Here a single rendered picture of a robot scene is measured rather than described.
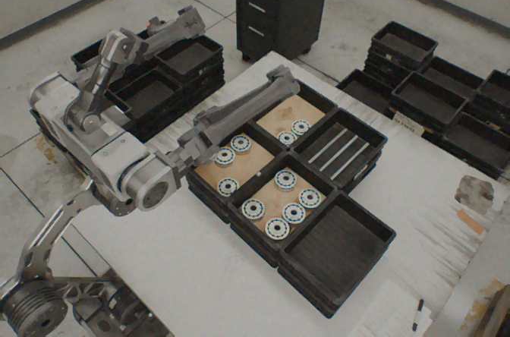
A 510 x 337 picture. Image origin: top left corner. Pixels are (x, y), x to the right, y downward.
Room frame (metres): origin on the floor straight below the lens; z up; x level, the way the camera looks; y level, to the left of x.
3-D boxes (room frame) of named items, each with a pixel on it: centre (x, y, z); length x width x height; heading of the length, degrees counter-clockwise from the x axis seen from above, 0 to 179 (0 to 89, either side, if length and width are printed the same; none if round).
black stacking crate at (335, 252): (0.70, -0.35, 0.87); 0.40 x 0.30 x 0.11; 137
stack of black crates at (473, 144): (1.62, -1.42, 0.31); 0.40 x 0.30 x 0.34; 49
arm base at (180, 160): (0.70, 0.23, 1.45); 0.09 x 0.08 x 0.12; 49
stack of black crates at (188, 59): (2.25, 0.48, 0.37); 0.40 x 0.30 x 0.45; 140
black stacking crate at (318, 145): (1.20, -0.40, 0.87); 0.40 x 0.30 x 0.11; 137
